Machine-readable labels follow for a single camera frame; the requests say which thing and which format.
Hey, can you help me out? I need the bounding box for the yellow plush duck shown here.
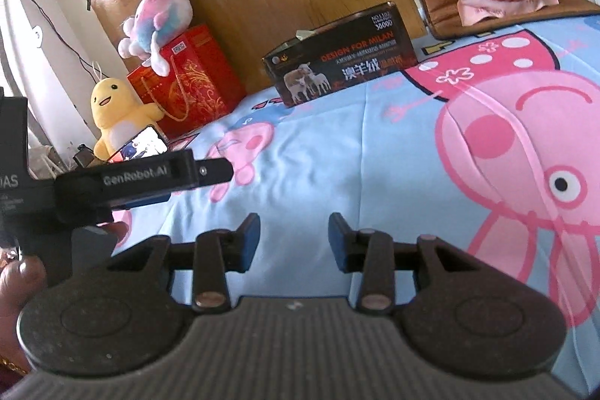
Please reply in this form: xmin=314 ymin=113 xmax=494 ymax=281
xmin=91 ymin=63 xmax=163 ymax=162

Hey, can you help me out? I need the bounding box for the pink and blue plush toy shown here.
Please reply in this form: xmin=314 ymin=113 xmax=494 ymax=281
xmin=117 ymin=0 xmax=196 ymax=76

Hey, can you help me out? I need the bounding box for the dark box with sheep print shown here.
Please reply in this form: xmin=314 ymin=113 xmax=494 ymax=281
xmin=261 ymin=1 xmax=419 ymax=108

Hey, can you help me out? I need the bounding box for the small black box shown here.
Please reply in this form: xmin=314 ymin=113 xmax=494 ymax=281
xmin=72 ymin=144 xmax=95 ymax=169

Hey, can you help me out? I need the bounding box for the smartphone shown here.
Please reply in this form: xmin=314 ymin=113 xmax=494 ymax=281
xmin=105 ymin=124 xmax=170 ymax=167

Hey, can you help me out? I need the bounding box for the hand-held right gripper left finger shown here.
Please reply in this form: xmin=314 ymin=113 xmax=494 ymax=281
xmin=108 ymin=213 xmax=261 ymax=313

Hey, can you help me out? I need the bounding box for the red gift bag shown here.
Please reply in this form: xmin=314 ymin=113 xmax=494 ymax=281
xmin=126 ymin=24 xmax=247 ymax=139

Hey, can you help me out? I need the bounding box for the person's left hand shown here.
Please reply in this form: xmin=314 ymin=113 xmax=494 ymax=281
xmin=0 ymin=221 xmax=128 ymax=342

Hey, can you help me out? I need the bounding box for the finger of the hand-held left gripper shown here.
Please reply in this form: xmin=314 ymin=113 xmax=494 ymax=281
xmin=192 ymin=159 xmax=234 ymax=188

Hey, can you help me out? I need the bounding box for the printed blue blanket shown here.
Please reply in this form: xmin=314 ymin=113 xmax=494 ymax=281
xmin=112 ymin=13 xmax=600 ymax=400

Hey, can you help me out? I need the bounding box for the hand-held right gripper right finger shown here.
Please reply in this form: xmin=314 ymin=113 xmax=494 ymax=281
xmin=328 ymin=213 xmax=475 ymax=313

